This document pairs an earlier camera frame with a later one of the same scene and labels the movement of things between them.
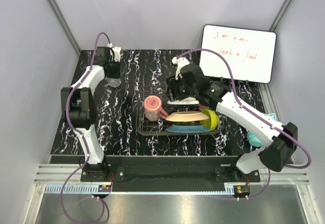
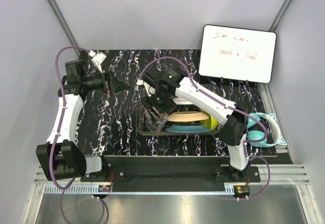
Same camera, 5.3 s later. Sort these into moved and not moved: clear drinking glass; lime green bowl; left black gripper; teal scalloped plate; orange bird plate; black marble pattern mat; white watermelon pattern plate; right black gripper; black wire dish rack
Moved: right black gripper; clear drinking glass; left black gripper
Not moved: orange bird plate; black marble pattern mat; white watermelon pattern plate; teal scalloped plate; lime green bowl; black wire dish rack
